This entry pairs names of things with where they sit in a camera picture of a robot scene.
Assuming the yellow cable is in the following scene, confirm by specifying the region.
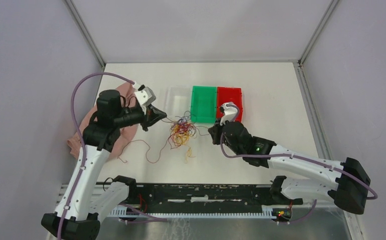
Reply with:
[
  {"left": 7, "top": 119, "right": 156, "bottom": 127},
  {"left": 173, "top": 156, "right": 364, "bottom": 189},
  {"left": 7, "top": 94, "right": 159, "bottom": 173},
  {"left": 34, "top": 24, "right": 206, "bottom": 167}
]
[{"left": 171, "top": 122, "right": 195, "bottom": 164}]

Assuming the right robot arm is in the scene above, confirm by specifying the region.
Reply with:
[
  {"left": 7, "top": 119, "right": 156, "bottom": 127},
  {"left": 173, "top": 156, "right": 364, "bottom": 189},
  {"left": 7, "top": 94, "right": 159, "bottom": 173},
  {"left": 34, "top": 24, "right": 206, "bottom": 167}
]
[{"left": 208, "top": 121, "right": 376, "bottom": 215}]

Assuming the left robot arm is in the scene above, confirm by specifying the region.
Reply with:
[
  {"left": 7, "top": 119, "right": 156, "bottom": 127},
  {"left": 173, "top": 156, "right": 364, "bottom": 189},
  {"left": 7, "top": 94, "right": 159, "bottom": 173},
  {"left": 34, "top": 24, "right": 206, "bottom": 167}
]
[{"left": 41, "top": 86, "right": 167, "bottom": 240}]

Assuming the clear plastic bin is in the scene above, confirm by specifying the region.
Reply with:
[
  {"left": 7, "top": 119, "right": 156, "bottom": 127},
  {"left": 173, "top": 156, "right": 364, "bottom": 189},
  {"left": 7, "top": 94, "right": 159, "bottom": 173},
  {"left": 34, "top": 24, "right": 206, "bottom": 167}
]
[{"left": 164, "top": 85, "right": 192, "bottom": 119}]

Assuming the green plastic bin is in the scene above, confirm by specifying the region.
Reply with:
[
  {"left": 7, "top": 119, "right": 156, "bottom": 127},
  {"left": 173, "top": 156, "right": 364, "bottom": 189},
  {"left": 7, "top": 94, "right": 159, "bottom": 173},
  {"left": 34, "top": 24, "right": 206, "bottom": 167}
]
[{"left": 190, "top": 85, "right": 217, "bottom": 124}]

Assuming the pink cloth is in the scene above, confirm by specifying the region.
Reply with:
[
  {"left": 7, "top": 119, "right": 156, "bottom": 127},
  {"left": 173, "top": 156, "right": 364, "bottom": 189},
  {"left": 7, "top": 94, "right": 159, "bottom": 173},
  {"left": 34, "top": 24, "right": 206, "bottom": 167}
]
[{"left": 67, "top": 83, "right": 138, "bottom": 161}]

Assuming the red plastic bin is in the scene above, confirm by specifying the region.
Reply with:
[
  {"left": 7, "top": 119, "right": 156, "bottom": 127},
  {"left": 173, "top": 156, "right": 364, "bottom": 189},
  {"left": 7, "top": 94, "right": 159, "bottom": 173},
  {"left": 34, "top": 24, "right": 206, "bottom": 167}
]
[{"left": 215, "top": 86, "right": 244, "bottom": 123}]

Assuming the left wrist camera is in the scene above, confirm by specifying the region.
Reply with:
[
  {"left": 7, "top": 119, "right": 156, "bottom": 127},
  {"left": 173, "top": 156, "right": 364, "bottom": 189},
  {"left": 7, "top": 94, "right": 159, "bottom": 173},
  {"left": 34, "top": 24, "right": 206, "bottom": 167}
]
[{"left": 133, "top": 83, "right": 156, "bottom": 107}]

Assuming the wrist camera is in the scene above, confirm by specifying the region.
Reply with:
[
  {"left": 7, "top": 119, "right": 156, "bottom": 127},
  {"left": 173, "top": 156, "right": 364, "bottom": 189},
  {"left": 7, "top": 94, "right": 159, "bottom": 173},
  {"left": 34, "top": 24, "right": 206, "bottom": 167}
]
[
  {"left": 133, "top": 83, "right": 156, "bottom": 107},
  {"left": 220, "top": 102, "right": 240, "bottom": 124}
]

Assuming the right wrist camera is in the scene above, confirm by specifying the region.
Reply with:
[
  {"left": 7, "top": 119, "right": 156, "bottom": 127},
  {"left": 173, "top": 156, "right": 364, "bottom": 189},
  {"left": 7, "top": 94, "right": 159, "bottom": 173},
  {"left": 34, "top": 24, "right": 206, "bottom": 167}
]
[{"left": 220, "top": 102, "right": 240, "bottom": 124}]

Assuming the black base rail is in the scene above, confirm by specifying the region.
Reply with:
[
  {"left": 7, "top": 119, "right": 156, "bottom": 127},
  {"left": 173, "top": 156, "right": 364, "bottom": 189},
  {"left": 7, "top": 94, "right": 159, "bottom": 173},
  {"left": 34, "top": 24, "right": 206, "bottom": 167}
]
[{"left": 123, "top": 183, "right": 303, "bottom": 214}]

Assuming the white cable duct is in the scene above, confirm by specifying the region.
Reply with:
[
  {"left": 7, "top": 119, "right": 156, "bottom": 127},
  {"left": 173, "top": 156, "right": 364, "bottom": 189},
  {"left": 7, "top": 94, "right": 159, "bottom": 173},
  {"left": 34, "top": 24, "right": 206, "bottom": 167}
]
[{"left": 108, "top": 206, "right": 276, "bottom": 220}]

